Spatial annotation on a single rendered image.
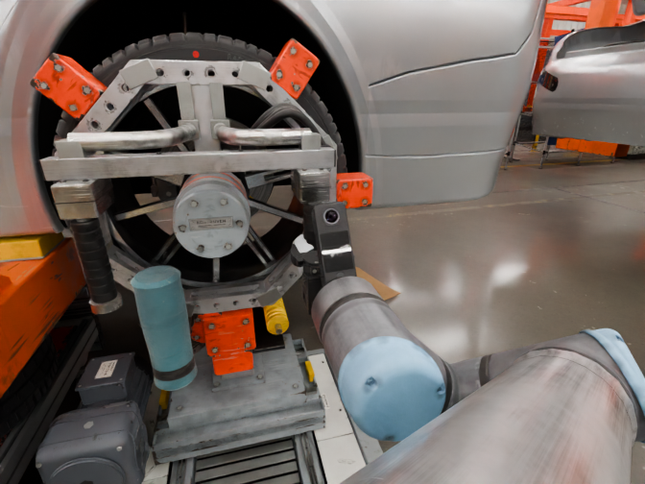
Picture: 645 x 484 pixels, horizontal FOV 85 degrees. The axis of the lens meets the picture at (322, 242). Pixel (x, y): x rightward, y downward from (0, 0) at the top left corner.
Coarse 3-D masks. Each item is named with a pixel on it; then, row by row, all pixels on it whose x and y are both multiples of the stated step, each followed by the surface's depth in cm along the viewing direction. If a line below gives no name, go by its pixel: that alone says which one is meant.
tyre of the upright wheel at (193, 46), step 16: (192, 32) 71; (128, 48) 69; (144, 48) 69; (160, 48) 69; (176, 48) 70; (192, 48) 71; (208, 48) 71; (224, 48) 72; (240, 48) 73; (256, 48) 74; (112, 64) 68; (272, 64) 75; (112, 80) 69; (304, 96) 79; (64, 112) 70; (320, 112) 81; (64, 128) 70; (336, 128) 84; (112, 240) 81; (192, 288) 90
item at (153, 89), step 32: (160, 96) 86; (256, 96) 77; (128, 128) 85; (288, 128) 91; (128, 192) 95; (128, 224) 88; (288, 224) 105; (160, 256) 87; (192, 256) 101; (224, 256) 106; (256, 256) 102
